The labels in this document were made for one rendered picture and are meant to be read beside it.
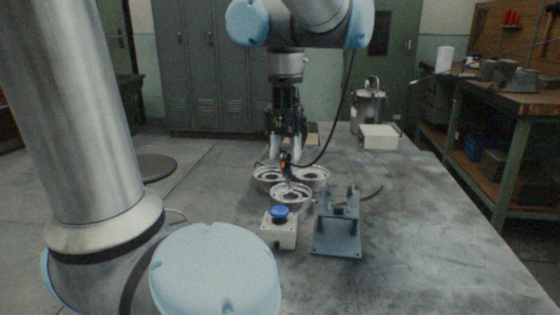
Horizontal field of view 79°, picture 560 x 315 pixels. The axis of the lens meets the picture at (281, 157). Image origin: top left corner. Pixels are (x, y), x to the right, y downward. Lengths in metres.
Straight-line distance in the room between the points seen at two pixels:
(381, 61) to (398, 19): 0.41
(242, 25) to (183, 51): 3.25
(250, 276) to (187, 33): 3.53
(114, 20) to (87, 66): 4.36
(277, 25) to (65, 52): 0.32
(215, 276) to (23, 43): 0.23
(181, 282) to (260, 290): 0.07
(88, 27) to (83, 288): 0.24
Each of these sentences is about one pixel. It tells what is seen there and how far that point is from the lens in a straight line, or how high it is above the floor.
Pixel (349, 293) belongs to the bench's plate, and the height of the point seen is 0.80.
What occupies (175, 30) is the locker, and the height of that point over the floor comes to 1.16.
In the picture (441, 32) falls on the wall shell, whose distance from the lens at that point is 4.18.
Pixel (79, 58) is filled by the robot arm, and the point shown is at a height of 1.20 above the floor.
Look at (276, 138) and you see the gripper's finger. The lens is 0.74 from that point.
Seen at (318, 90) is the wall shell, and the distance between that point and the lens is 4.06.
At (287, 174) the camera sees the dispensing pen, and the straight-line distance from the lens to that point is 0.77.
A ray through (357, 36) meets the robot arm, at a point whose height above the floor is 1.21.
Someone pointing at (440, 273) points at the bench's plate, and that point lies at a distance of 0.72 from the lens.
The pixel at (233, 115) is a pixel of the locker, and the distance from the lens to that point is 3.75.
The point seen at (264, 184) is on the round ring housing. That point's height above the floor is 0.83.
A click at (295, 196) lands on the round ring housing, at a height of 0.82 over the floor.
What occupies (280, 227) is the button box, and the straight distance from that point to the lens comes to 0.70.
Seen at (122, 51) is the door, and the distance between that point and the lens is 4.67.
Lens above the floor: 1.23
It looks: 22 degrees down
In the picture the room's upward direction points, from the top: straight up
